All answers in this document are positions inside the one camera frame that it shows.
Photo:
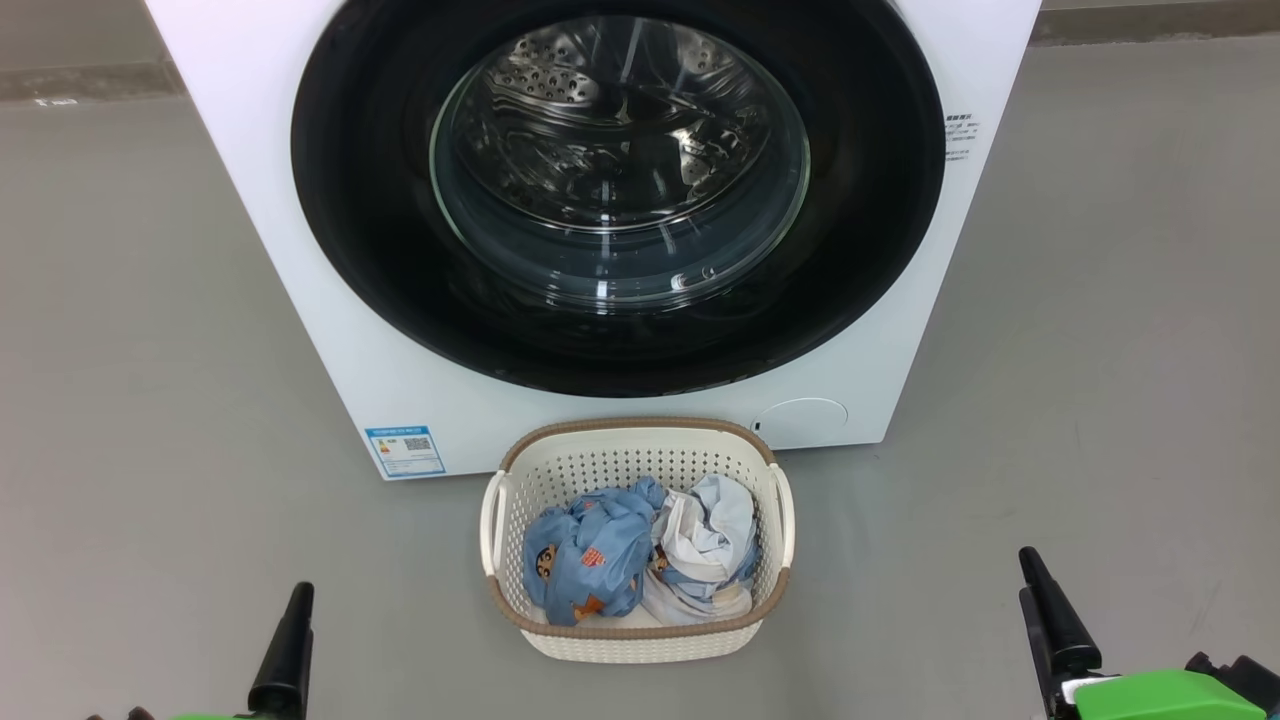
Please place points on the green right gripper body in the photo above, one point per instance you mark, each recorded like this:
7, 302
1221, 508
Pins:
1170, 698

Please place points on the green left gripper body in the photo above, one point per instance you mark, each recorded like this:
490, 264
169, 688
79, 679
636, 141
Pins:
225, 717

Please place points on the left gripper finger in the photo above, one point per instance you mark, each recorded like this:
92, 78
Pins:
285, 660

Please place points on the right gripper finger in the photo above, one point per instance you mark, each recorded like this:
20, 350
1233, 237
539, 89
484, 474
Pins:
1062, 630
1040, 660

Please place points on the blue cartoon print garment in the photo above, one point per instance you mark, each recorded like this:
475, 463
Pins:
590, 550

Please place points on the white pale blue garment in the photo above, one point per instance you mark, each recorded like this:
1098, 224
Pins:
705, 540

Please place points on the grey washing machine door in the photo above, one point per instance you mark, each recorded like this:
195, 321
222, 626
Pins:
370, 200

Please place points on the white front-load washing machine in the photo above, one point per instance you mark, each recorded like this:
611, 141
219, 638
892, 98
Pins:
260, 220

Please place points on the round white filter cover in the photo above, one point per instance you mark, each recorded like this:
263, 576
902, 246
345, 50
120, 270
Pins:
800, 424

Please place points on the cream perforated laundry basket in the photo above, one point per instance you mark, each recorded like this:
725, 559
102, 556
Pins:
620, 455

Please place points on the printed text warning label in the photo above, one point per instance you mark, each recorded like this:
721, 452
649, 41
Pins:
962, 137

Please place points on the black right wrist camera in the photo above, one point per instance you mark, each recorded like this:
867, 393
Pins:
1245, 678

